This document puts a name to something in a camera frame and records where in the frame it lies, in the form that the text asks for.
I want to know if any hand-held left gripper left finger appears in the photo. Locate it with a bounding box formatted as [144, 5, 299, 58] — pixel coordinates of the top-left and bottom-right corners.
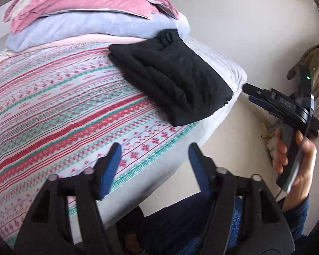
[13, 142, 123, 255]

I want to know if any light blue blanket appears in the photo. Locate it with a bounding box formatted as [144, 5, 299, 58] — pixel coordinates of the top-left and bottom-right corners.
[6, 13, 191, 52]

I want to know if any black jacket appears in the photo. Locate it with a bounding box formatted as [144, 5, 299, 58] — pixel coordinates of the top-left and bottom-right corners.
[108, 28, 234, 127]

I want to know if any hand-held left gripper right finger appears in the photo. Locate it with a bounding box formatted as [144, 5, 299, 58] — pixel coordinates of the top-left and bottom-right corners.
[188, 142, 295, 255]

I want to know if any patterned bed sheet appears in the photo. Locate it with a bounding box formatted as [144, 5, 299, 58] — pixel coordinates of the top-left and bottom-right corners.
[0, 36, 248, 248]

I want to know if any person's navy fleece clothing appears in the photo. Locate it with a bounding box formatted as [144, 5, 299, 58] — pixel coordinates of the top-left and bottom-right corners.
[117, 195, 256, 255]

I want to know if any person's right forearm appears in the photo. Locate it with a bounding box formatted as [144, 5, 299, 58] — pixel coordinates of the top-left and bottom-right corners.
[281, 194, 313, 245]

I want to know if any person's right hand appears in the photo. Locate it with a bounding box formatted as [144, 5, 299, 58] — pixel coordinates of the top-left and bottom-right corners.
[271, 128, 317, 211]

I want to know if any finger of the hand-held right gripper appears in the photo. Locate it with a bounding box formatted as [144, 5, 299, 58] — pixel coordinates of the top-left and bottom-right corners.
[248, 95, 276, 114]
[242, 83, 273, 98]

